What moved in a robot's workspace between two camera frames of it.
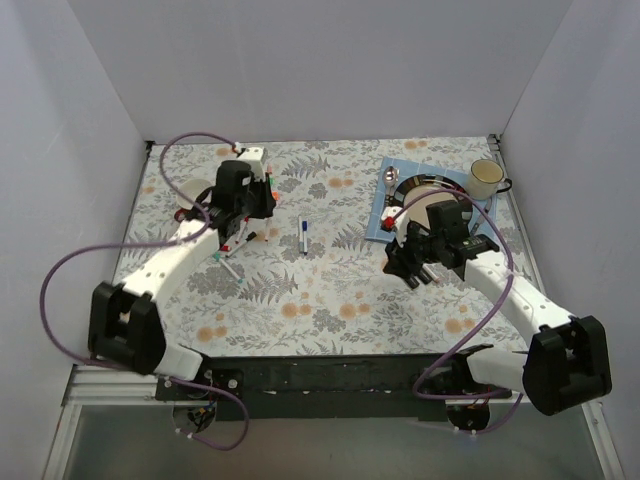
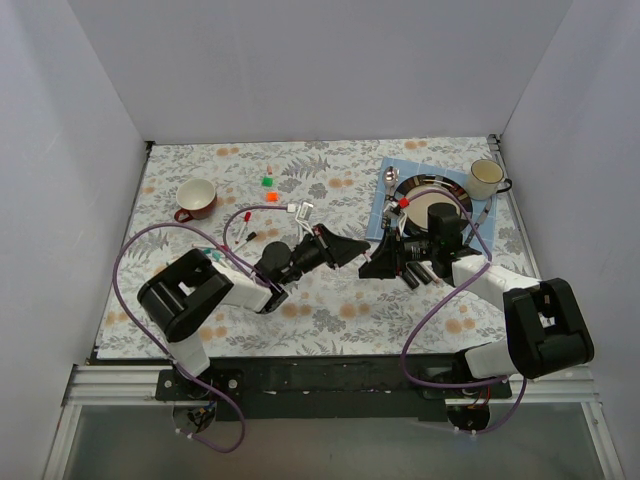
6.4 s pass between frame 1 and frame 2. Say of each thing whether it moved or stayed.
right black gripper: moved
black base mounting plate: stayed
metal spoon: stayed
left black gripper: moved
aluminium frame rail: stayed
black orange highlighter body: stayed
